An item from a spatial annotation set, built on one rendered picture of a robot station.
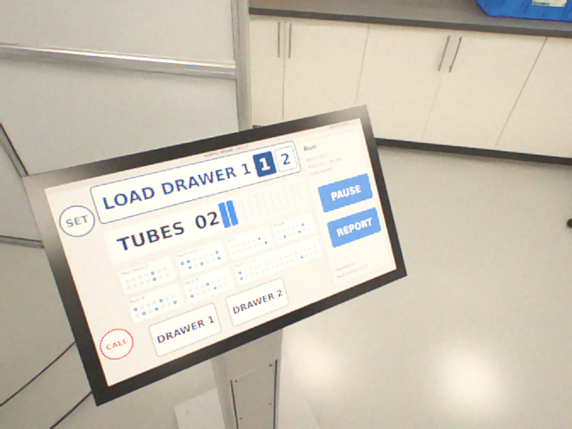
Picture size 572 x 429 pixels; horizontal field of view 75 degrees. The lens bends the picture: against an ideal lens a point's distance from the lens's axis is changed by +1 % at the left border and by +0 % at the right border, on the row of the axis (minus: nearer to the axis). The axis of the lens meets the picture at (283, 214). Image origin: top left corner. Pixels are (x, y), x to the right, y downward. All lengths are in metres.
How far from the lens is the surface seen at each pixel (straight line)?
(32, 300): 2.11
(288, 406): 1.55
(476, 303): 2.05
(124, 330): 0.57
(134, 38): 1.36
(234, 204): 0.56
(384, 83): 2.65
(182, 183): 0.55
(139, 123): 1.50
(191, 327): 0.57
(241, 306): 0.58
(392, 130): 2.81
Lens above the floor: 1.48
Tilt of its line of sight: 42 degrees down
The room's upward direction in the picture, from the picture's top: 2 degrees clockwise
